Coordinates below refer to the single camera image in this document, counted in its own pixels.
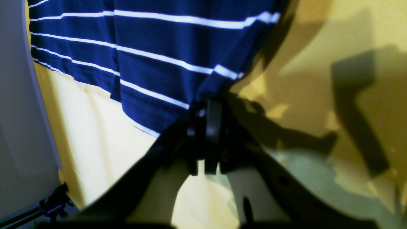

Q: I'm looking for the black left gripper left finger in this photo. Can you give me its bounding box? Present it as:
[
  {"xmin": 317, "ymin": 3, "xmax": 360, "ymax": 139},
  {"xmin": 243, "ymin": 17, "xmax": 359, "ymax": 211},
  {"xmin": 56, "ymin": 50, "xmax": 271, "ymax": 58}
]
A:
[{"xmin": 68, "ymin": 110, "xmax": 207, "ymax": 229}]

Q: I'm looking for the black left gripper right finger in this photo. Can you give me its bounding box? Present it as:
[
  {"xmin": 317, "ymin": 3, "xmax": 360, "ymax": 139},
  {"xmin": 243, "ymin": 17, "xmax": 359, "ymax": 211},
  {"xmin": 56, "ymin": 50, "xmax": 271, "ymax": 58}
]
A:
[{"xmin": 205, "ymin": 100, "xmax": 378, "ymax": 229}]

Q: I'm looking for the navy white striped T-shirt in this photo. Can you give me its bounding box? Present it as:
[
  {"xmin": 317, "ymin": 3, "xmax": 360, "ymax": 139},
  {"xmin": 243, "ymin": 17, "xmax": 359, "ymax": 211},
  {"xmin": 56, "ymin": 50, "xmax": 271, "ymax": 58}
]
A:
[{"xmin": 27, "ymin": 0, "xmax": 286, "ymax": 137}]

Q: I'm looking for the blue red bar clamp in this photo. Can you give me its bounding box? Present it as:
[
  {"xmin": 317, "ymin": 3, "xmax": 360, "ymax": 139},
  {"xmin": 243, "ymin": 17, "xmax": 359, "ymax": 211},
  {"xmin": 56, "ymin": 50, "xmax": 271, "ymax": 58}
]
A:
[{"xmin": 1, "ymin": 182, "xmax": 76, "ymax": 229}]

